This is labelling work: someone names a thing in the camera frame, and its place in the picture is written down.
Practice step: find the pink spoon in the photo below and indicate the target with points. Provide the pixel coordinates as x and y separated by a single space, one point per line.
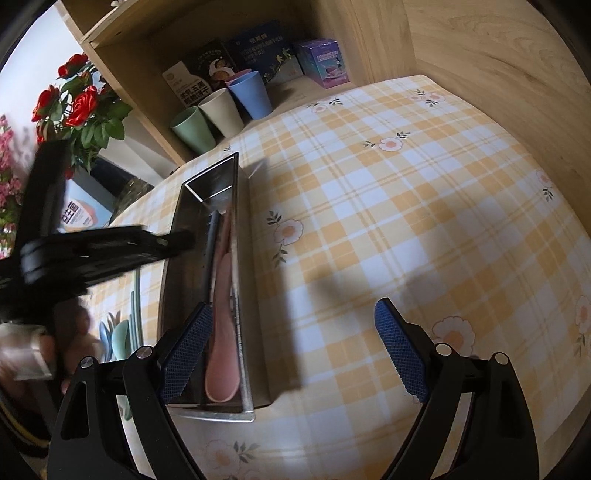
221 378

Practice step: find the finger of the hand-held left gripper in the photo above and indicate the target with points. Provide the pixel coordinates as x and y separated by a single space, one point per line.
46 184
115 249

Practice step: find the blue cup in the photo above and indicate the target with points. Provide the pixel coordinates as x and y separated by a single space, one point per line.
251 97

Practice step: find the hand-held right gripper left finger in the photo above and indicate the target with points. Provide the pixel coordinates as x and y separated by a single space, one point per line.
184 360

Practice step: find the person's left hand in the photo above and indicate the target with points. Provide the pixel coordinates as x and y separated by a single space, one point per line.
78 323

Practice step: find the green cup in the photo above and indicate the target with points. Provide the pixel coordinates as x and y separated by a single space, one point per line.
191 131

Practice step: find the white biscuit box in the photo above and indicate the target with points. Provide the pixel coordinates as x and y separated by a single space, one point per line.
184 87

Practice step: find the dark moon print box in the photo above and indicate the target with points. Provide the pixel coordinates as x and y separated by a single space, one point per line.
210 60

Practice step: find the pink blossom branches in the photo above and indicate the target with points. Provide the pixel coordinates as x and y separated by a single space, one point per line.
7 184

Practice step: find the blue spoon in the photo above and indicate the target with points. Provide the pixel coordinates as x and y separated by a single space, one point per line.
105 334

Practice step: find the beige cup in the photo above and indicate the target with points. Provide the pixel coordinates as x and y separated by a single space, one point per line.
221 113

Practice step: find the red rose plant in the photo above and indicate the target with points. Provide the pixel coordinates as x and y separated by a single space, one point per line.
83 106

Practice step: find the stainless steel utensil tray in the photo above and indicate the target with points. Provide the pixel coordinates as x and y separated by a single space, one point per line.
184 295

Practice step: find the pink cup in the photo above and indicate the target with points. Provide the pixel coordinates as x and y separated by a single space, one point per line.
235 76

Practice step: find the purple printed box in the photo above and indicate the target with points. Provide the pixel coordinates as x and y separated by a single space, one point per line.
323 62

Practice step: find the dark blue printed box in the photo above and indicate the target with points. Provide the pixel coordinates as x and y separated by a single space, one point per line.
263 50

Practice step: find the green spoon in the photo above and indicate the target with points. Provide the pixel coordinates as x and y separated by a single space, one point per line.
123 344

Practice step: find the wooden shelf unit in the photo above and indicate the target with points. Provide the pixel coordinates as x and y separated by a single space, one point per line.
138 55

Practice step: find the green ornate tray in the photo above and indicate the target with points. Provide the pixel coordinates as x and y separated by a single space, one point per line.
134 194

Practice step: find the yellow plaid floral tablecloth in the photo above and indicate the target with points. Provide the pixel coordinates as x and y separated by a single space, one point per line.
369 207

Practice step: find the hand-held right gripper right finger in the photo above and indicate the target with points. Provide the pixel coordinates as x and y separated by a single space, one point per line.
399 355

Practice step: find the light blue printed box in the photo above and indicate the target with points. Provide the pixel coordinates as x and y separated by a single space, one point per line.
83 207

